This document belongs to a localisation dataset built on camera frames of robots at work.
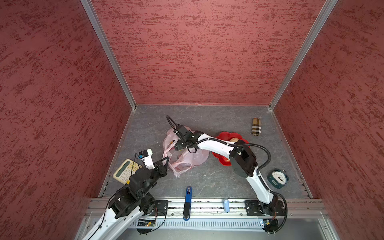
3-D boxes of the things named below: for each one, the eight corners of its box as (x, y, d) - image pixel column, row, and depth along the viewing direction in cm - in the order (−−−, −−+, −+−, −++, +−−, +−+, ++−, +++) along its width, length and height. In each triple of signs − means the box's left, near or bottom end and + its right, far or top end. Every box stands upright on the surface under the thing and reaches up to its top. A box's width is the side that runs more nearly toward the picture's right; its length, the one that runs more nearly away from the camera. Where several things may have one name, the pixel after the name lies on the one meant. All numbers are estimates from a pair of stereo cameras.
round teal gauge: (278, 191, 82) (282, 188, 78) (264, 179, 86) (268, 176, 82) (286, 180, 86) (290, 177, 82) (273, 169, 90) (276, 166, 86)
